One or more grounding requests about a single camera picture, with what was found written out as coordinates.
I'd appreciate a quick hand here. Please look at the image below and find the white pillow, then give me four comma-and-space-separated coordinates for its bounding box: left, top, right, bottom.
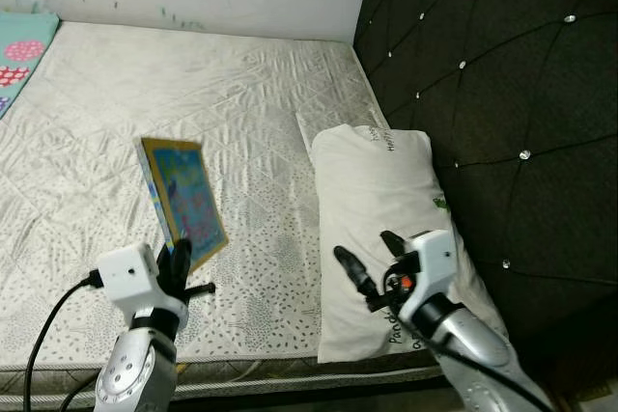
311, 124, 508, 365

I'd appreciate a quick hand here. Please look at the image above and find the blue yellow children's board book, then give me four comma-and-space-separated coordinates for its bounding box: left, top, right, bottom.
139, 137, 230, 273

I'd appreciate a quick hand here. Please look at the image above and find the white patterned mattress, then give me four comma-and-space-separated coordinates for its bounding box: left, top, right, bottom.
0, 21, 455, 403

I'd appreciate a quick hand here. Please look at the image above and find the dark tufted headboard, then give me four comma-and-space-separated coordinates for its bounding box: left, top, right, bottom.
352, 0, 618, 374

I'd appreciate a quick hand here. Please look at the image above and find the teal blanket with dotted shapes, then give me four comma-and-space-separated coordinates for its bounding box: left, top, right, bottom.
0, 12, 61, 121

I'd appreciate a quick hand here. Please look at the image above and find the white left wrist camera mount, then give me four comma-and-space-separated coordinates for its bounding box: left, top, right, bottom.
97, 245, 163, 315

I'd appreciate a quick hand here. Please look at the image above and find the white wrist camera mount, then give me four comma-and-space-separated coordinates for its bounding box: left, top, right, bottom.
398, 230, 457, 302
97, 245, 163, 315

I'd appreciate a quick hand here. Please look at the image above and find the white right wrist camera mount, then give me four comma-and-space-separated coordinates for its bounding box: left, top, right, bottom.
398, 230, 457, 302

